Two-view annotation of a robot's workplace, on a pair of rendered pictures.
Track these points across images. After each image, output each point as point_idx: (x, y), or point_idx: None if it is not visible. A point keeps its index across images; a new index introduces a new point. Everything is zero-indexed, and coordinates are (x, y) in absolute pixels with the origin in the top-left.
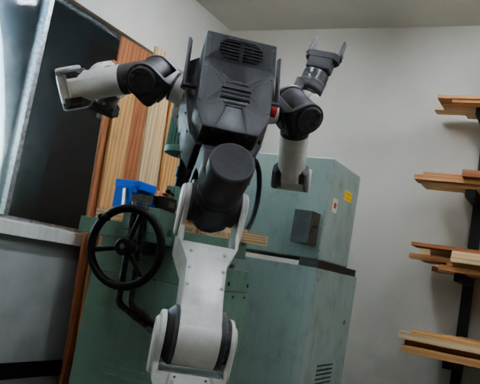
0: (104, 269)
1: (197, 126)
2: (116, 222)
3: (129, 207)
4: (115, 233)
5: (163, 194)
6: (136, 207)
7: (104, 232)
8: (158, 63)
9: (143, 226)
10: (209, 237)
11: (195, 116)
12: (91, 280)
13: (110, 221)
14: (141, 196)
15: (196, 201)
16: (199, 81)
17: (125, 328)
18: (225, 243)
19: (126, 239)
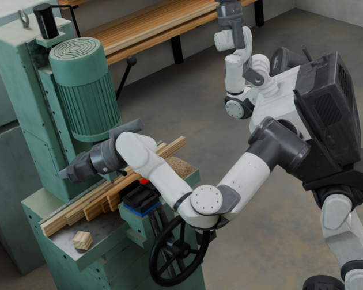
0: (120, 271)
1: (348, 160)
2: (112, 235)
3: (176, 225)
4: (144, 246)
5: (146, 183)
6: (181, 220)
7: (105, 250)
8: (288, 132)
9: (168, 222)
10: (186, 179)
11: (348, 156)
12: (113, 287)
13: (106, 239)
14: (148, 203)
15: (358, 204)
16: (344, 130)
17: (155, 283)
18: (197, 174)
19: (186, 245)
